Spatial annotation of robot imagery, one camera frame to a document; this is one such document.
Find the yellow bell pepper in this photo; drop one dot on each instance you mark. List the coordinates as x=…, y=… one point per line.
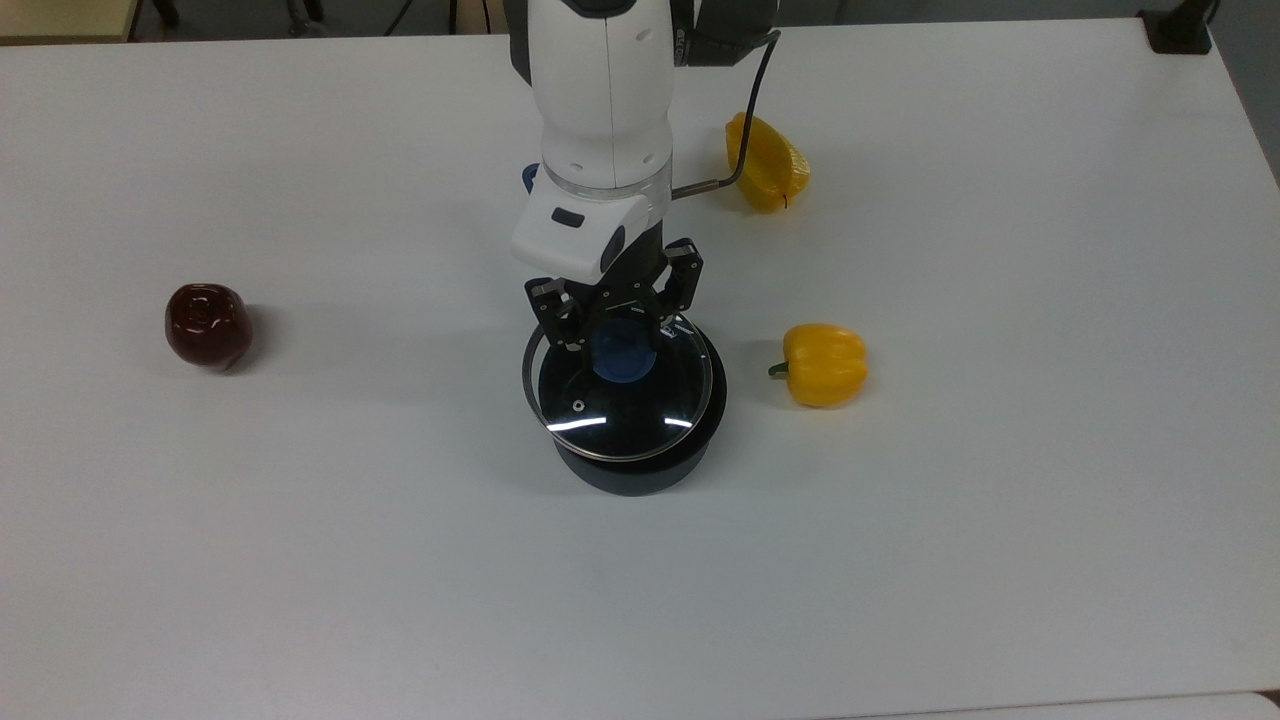
x=825, y=365

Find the yellow starfruit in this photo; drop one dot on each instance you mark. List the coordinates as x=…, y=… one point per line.
x=768, y=165

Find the wooden desk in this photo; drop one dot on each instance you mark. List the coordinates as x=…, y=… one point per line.
x=65, y=18

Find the glass lid with blue knob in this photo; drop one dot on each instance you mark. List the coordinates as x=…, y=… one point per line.
x=625, y=415

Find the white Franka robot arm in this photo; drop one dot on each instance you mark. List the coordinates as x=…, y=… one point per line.
x=600, y=90

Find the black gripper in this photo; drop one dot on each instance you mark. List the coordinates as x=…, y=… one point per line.
x=635, y=265

